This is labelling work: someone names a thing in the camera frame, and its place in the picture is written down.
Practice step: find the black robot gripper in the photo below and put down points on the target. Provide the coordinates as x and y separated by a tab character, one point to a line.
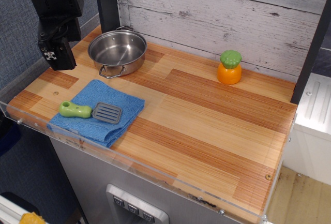
58	24

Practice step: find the orange carrot salt shaker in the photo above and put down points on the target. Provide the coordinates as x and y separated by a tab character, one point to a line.
229	71

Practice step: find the blue folded cloth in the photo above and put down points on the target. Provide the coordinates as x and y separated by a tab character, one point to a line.
92	129

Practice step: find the stainless steel pot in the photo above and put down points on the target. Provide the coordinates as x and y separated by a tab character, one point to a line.
118	53

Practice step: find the clear acrylic table guard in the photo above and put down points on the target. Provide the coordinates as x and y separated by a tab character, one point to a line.
224	165

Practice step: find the silver dispenser panel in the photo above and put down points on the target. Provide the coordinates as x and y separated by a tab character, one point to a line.
127	208

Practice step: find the yellow object bottom left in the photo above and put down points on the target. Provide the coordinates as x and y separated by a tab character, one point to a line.
31	218

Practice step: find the white ridged side cabinet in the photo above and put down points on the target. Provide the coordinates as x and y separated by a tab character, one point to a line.
308	149

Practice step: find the green handled grey spatula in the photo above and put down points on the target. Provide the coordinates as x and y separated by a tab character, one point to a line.
102	111

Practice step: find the dark vertical post left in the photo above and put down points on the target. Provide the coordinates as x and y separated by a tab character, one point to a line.
108	15

